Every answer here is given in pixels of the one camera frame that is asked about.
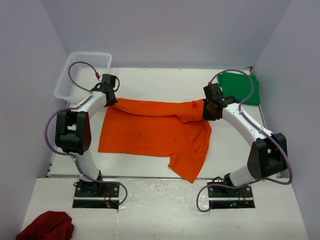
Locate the orange t shirt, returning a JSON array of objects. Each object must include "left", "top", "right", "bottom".
[{"left": 98, "top": 98, "right": 212, "bottom": 183}]

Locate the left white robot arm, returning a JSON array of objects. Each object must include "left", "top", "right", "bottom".
[{"left": 55, "top": 74, "right": 120, "bottom": 197}]

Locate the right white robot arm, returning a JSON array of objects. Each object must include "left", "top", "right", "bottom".
[{"left": 202, "top": 83, "right": 289, "bottom": 197}]

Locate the white plastic mesh basket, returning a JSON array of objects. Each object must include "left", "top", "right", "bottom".
[{"left": 53, "top": 51, "right": 112, "bottom": 104}]

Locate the folded green t shirt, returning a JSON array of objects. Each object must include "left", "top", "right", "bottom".
[{"left": 217, "top": 72, "right": 261, "bottom": 106}]

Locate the crumpled dark red t shirt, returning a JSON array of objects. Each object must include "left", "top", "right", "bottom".
[{"left": 15, "top": 211, "right": 75, "bottom": 240}]

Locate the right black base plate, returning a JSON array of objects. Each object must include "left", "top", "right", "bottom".
[{"left": 207, "top": 186, "right": 256, "bottom": 210}]

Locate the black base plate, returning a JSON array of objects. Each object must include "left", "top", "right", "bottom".
[
  {"left": 207, "top": 186, "right": 256, "bottom": 210},
  {"left": 72, "top": 179, "right": 120, "bottom": 210}
]

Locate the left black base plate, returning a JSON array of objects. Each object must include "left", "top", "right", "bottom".
[{"left": 72, "top": 179, "right": 120, "bottom": 210}]

